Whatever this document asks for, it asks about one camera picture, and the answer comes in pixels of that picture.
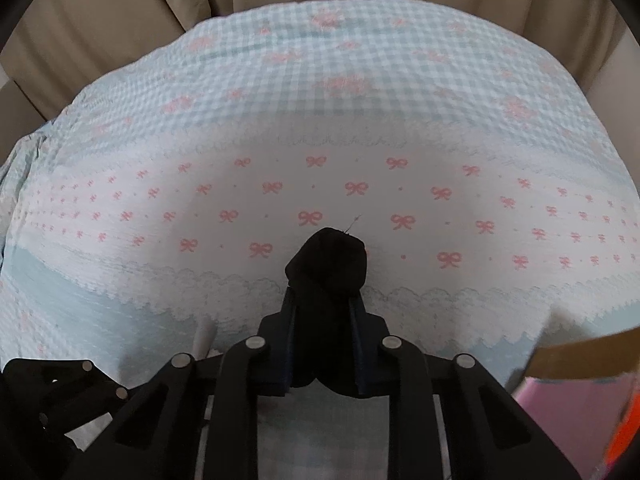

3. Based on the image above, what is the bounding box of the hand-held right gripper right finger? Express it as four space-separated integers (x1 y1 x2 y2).
349 294 582 480

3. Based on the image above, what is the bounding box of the checked bed sheet with bows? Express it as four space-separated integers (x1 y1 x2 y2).
0 0 640 480

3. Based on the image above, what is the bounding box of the black sock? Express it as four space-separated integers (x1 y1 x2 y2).
284 227 369 397

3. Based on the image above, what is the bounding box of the beige curtain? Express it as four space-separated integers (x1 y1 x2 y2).
0 0 640 128

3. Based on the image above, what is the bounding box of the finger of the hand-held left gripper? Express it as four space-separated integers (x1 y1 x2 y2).
0 385 117 480
2 357 134 412

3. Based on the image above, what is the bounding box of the pink patterned cardboard box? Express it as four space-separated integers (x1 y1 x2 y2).
510 327 640 480

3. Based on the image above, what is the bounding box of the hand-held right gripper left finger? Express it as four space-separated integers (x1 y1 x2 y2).
85 285 299 480

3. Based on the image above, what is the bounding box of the orange pom-pom toy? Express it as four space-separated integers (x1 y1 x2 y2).
605 405 639 469

